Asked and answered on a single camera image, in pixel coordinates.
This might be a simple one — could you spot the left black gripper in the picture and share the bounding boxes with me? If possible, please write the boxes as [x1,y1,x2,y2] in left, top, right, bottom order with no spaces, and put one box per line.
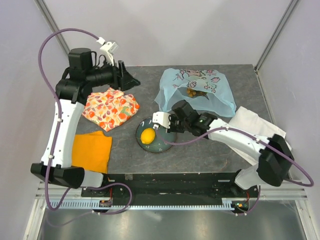
[86,56,141,92]

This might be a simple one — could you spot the yellow fake lemon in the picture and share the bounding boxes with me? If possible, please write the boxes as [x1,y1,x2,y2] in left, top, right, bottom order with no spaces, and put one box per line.
[140,128,156,145]

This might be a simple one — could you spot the light blue plastic bag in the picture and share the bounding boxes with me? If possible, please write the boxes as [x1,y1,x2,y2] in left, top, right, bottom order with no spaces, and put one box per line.
[154,68,237,118]

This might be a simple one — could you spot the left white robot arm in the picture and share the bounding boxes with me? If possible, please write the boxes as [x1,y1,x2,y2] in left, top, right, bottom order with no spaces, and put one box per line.
[30,47,140,197]

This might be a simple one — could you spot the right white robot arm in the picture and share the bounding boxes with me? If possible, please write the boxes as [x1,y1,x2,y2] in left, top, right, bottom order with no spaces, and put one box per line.
[153,100,294,197]

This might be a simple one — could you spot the fake brown grape bunch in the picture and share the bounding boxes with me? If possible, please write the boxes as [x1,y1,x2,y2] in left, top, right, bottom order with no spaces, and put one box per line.
[186,88,209,100]

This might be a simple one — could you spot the blue ceramic plate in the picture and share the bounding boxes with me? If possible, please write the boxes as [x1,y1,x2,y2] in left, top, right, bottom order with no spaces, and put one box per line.
[136,117,177,153]

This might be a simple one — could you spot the floral orange cloth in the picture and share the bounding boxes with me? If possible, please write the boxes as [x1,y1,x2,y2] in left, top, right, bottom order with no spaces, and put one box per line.
[82,87,140,132]

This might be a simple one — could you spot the white towel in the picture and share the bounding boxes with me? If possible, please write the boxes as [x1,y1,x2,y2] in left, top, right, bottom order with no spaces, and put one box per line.
[224,105,293,166]

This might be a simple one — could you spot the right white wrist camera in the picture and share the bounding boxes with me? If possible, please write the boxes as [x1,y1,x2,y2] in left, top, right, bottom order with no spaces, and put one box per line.
[152,111,171,129]

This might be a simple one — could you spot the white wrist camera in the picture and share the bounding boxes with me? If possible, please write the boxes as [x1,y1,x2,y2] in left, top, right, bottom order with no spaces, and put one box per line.
[96,37,119,66]
[152,111,171,129]

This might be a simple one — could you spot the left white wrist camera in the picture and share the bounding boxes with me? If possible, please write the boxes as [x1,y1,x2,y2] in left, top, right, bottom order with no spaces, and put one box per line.
[96,37,119,66]

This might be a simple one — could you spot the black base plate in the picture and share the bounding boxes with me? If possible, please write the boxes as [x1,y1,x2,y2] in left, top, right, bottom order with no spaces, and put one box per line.
[80,172,259,200]

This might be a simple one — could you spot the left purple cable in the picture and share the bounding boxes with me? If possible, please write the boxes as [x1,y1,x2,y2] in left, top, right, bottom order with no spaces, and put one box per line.
[37,27,133,228]

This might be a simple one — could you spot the purple cable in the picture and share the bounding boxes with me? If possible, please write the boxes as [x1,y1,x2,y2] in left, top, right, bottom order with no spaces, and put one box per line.
[153,124,315,217]
[37,27,133,228]

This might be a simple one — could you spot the light blue cable duct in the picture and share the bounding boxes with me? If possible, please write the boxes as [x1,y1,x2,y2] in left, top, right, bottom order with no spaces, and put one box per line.
[50,199,250,211]

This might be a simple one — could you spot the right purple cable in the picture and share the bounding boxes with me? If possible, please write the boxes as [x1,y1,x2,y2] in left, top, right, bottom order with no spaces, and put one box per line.
[153,124,315,217]

